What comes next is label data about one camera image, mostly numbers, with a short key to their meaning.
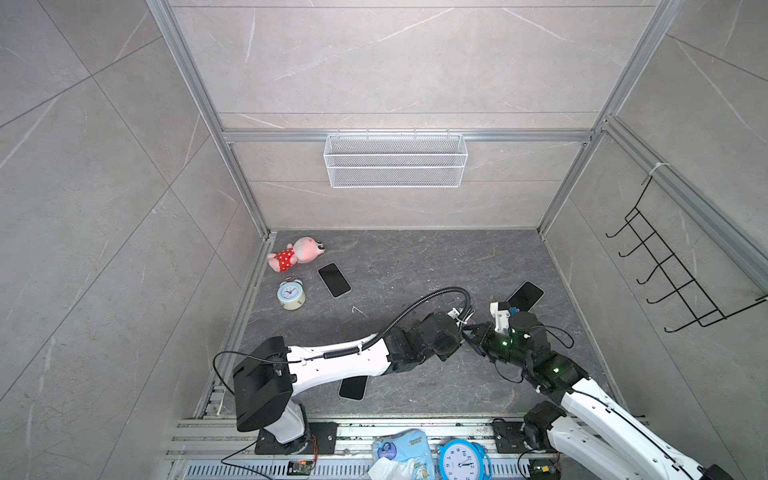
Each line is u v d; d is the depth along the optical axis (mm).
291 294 970
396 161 1001
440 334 553
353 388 813
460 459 686
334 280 1053
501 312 725
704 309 578
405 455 672
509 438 729
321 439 735
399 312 979
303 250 1055
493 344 670
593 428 498
